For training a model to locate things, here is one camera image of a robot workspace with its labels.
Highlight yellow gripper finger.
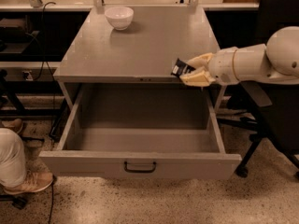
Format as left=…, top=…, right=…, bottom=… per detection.
left=187, top=53, right=213, bottom=69
left=179, top=69, right=216, bottom=87

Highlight blue rxbar blueberry package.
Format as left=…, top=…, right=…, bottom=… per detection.
left=171, top=59, right=194, bottom=77

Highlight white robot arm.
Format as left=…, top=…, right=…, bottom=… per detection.
left=179, top=26, right=299, bottom=87

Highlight grey cabinet counter unit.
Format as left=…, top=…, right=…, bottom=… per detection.
left=54, top=6, right=220, bottom=106

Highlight grey open top drawer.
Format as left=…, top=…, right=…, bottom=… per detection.
left=40, top=84, right=241, bottom=179

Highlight white ceramic bowl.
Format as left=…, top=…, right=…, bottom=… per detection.
left=105, top=7, right=134, bottom=30

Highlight black office chair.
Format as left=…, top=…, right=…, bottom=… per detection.
left=220, top=0, right=299, bottom=177

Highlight tan sneaker near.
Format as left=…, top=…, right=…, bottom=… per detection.
left=4, top=171, right=54, bottom=195

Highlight tan sneaker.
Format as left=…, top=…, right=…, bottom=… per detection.
left=4, top=171, right=54, bottom=195
left=0, top=119, right=23, bottom=134

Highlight tan sneaker far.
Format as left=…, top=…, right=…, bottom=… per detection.
left=0, top=119, right=23, bottom=134

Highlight dark box on shelf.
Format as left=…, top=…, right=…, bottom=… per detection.
left=0, top=18, right=32, bottom=43

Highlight person leg beige trousers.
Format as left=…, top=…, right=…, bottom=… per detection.
left=0, top=128, right=27, bottom=188

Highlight black drawer handle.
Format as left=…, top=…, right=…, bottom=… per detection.
left=123, top=161, right=157, bottom=174

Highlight black power cable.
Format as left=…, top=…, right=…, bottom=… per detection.
left=25, top=1, right=58, bottom=82

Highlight wall power outlet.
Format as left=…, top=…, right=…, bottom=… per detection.
left=22, top=71, right=34, bottom=81

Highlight black floor cable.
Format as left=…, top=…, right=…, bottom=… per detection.
left=47, top=175, right=58, bottom=224

